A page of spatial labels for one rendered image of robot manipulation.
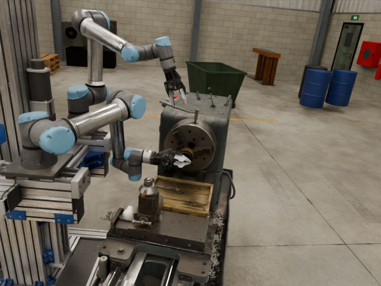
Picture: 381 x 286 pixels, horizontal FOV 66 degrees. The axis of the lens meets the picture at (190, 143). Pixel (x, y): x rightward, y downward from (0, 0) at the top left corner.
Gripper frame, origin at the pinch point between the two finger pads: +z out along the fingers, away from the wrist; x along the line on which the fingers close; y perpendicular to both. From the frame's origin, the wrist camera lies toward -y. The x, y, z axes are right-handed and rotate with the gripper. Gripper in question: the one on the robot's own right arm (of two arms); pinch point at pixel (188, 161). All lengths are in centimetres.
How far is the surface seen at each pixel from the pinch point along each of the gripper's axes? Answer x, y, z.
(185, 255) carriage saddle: -19, 48, 9
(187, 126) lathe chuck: 13.0, -19.3, -5.0
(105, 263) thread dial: -22, 58, -22
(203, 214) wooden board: -19.8, 17.7, 12.7
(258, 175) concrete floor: -109, -206, 65
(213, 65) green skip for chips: -31, -597, -41
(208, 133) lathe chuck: 9.9, -20.4, 7.8
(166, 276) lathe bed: -24, 57, 3
